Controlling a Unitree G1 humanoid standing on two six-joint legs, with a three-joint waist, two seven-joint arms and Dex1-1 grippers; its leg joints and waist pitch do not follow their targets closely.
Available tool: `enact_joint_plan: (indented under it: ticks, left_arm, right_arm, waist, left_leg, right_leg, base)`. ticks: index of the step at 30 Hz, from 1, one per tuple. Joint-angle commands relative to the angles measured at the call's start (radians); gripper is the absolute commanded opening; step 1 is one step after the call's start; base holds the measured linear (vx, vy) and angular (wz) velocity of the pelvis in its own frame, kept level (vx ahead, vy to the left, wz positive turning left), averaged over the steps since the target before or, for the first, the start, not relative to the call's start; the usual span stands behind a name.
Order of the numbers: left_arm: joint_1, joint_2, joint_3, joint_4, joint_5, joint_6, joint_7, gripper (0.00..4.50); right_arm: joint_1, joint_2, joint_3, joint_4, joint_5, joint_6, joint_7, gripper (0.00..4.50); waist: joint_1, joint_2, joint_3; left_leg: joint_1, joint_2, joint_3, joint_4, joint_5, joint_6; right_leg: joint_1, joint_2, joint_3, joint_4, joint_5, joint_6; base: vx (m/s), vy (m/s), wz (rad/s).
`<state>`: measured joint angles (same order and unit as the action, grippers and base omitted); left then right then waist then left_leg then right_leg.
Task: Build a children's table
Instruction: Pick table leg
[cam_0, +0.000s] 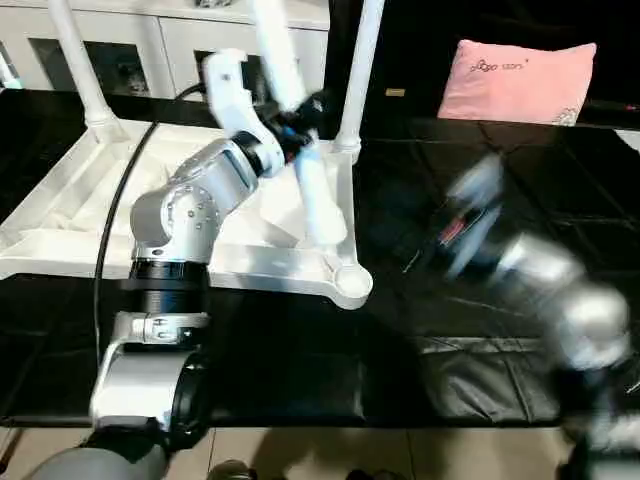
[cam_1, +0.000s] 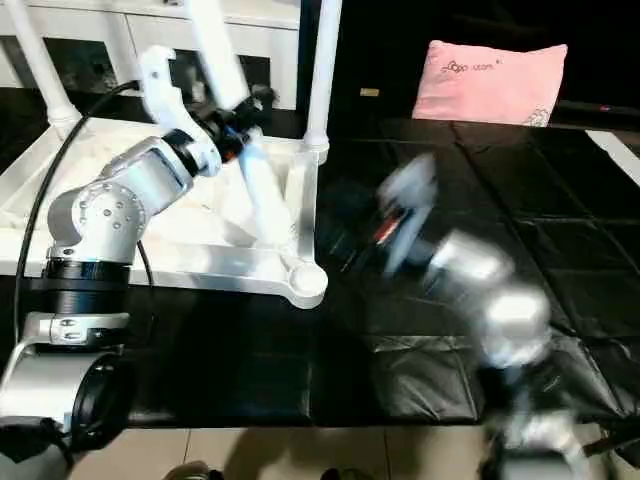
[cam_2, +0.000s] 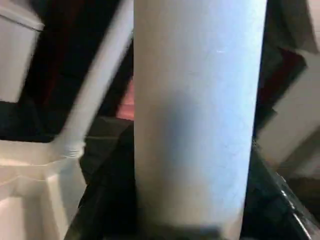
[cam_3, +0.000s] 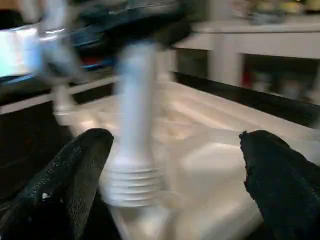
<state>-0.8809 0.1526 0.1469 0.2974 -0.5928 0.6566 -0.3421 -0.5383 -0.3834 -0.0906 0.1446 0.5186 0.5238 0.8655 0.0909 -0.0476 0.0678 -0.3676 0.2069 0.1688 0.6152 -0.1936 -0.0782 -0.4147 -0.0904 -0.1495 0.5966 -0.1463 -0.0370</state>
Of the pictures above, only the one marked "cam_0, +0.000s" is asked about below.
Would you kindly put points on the white cabinet with glass doors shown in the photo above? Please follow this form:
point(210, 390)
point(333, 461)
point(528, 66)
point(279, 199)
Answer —
point(150, 30)

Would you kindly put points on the white flat board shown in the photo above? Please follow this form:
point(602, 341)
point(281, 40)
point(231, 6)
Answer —
point(630, 139)

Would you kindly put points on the white blue patterned pole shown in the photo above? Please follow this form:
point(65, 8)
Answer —
point(7, 70)

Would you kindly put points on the white plastic table top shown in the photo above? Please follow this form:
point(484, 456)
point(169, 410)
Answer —
point(275, 265)

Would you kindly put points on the pink pillow with print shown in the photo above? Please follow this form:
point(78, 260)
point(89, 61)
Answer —
point(515, 82)

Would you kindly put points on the white plastic table leg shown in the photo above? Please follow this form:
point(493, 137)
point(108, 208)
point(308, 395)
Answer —
point(80, 65)
point(357, 75)
point(280, 60)

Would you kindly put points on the dark bundle of small items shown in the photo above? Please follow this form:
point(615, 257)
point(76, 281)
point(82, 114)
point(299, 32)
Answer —
point(212, 3)

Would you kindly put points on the dark left robot foot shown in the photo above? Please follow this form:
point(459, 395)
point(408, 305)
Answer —
point(232, 471)

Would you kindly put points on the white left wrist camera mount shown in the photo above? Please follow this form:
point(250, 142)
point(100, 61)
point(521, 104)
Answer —
point(227, 85)

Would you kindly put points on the small yellow label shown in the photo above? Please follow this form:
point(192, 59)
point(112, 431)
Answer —
point(395, 92)

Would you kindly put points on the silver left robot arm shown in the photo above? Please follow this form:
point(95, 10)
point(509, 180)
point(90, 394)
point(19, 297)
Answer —
point(200, 190)

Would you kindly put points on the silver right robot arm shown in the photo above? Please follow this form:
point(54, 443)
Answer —
point(590, 310)

